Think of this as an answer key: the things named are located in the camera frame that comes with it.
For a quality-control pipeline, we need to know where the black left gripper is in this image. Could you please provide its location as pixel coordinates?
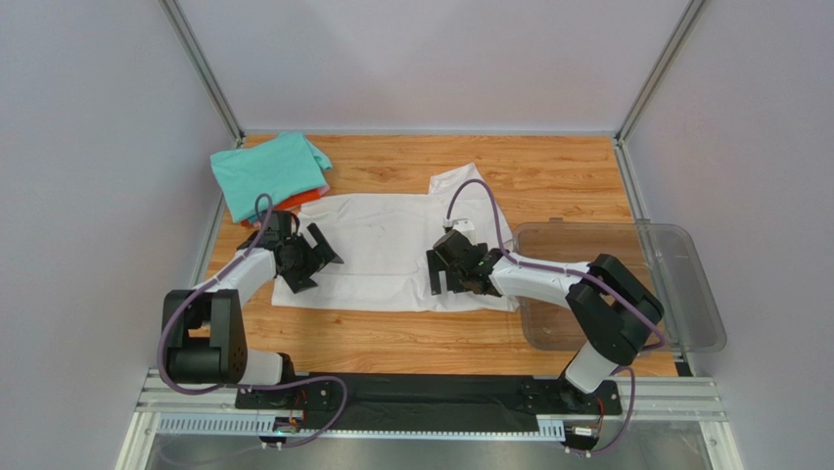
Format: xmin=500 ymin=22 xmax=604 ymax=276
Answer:
xmin=282 ymin=222 xmax=343 ymax=292

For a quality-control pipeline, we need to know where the white t shirt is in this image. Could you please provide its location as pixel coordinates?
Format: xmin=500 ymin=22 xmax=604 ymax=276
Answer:
xmin=271 ymin=164 xmax=518 ymax=312

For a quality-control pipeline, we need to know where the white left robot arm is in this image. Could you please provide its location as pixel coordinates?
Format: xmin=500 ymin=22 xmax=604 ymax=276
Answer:
xmin=157 ymin=211 xmax=343 ymax=395

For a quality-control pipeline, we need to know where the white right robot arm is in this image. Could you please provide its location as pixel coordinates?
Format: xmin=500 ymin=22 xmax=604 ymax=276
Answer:
xmin=426 ymin=229 xmax=667 ymax=395

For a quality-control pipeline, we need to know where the orange folded t shirt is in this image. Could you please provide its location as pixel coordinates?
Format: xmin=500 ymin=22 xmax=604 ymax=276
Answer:
xmin=274 ymin=185 xmax=330 ymax=212

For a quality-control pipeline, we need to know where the pink folded t shirt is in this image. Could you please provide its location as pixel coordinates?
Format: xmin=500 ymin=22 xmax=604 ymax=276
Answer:
xmin=240 ymin=184 xmax=331 ymax=226

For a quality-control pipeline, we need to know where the teal folded t shirt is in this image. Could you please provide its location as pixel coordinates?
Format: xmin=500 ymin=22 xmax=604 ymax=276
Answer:
xmin=209 ymin=132 xmax=333 ymax=222

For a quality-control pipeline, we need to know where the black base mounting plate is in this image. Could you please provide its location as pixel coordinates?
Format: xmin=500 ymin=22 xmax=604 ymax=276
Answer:
xmin=235 ymin=373 xmax=625 ymax=433

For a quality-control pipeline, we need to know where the clear plastic bin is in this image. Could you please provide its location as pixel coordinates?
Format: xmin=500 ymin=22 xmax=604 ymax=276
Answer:
xmin=513 ymin=220 xmax=726 ymax=353

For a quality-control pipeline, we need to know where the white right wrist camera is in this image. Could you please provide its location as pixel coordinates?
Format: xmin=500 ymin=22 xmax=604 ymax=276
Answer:
xmin=442 ymin=218 xmax=477 ymax=245

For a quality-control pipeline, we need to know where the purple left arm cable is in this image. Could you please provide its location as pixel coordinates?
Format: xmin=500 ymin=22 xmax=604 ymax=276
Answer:
xmin=157 ymin=192 xmax=349 ymax=451

